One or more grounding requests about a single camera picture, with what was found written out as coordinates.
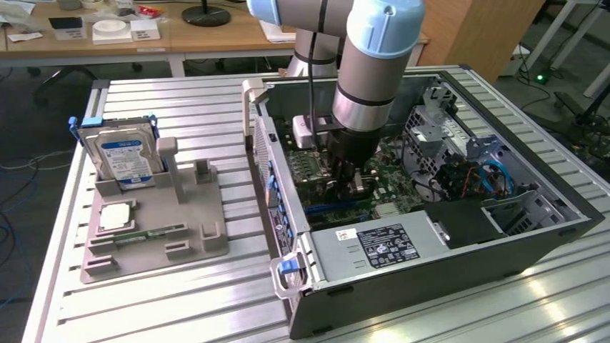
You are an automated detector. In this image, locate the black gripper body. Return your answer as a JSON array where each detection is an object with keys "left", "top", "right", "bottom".
[{"left": 325, "top": 126, "right": 384, "bottom": 169}]

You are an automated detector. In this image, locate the green motherboard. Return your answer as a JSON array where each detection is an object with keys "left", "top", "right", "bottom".
[{"left": 283, "top": 128, "right": 428, "bottom": 232}]

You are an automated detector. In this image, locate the long blue expansion slot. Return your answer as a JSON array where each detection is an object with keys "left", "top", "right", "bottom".
[{"left": 304, "top": 202, "right": 337, "bottom": 215}]

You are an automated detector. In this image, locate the perforated metal drive cage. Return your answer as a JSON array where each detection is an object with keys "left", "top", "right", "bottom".
[{"left": 401, "top": 103, "right": 475, "bottom": 187}]

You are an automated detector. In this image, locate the grey power supply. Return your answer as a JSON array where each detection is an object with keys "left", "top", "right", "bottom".
[{"left": 304, "top": 209, "right": 452, "bottom": 284}]

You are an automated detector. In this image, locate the open black PC case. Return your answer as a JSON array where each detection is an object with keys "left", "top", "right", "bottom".
[{"left": 241, "top": 69, "right": 607, "bottom": 341}]

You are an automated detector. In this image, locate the white paper stack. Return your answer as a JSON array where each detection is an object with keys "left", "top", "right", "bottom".
[{"left": 259, "top": 19, "right": 299, "bottom": 44}]

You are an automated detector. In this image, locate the grey disk bay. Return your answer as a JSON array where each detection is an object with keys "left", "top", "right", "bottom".
[{"left": 479, "top": 189, "right": 568, "bottom": 237}]

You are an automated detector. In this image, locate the wooden cabinet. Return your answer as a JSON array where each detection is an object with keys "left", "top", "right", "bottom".
[{"left": 417, "top": 0, "right": 548, "bottom": 84}]

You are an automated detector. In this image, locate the white floor device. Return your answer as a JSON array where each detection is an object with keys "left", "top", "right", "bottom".
[{"left": 507, "top": 44, "right": 531, "bottom": 78}]

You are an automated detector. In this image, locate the bare green RAM stick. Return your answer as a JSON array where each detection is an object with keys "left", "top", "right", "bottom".
[{"left": 112, "top": 223, "right": 185, "bottom": 244}]

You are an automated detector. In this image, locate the hard disk with blue label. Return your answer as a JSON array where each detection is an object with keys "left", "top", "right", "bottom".
[{"left": 77, "top": 123, "right": 159, "bottom": 190}]

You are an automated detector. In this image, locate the black round lamp base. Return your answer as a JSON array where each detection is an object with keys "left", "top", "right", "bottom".
[{"left": 180, "top": 0, "right": 233, "bottom": 28}]

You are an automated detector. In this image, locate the grey parts rack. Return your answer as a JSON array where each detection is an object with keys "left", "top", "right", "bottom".
[{"left": 78, "top": 137, "right": 231, "bottom": 285}]

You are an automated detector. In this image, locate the silver CPU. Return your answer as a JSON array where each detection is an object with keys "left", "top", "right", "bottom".
[{"left": 97, "top": 205, "right": 135, "bottom": 229}]

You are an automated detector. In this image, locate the blue disk carrier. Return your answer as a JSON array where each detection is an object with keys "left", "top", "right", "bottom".
[{"left": 65, "top": 113, "right": 165, "bottom": 174}]

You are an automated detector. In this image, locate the white labelled box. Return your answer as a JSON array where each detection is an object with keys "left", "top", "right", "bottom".
[{"left": 128, "top": 19, "right": 161, "bottom": 42}]

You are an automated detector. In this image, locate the red white packet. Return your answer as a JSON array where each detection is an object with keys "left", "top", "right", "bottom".
[{"left": 136, "top": 4, "right": 165, "bottom": 19}]

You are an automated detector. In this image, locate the white box round recess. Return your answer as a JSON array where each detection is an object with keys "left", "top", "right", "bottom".
[{"left": 90, "top": 19, "right": 135, "bottom": 46}]

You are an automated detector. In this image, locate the white box black top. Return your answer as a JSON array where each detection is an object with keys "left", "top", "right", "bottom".
[{"left": 46, "top": 16, "right": 90, "bottom": 41}]

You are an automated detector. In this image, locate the white paper card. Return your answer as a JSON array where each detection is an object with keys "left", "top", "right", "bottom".
[{"left": 5, "top": 31, "right": 44, "bottom": 43}]

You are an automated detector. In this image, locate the clear plastic bag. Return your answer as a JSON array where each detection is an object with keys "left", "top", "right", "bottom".
[{"left": 0, "top": 0, "right": 37, "bottom": 28}]

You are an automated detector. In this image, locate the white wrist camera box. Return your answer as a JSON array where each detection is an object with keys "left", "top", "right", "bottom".
[{"left": 291, "top": 114, "right": 335, "bottom": 148}]

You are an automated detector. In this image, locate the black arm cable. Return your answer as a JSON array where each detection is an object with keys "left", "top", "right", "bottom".
[{"left": 307, "top": 0, "right": 329, "bottom": 149}]

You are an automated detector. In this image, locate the blue data wire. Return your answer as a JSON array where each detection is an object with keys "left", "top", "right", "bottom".
[{"left": 475, "top": 160, "right": 518, "bottom": 197}]

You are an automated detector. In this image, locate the wooden desk white frame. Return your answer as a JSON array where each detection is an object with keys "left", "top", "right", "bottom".
[
  {"left": 168, "top": 0, "right": 429, "bottom": 78},
  {"left": 0, "top": 0, "right": 173, "bottom": 69}
]

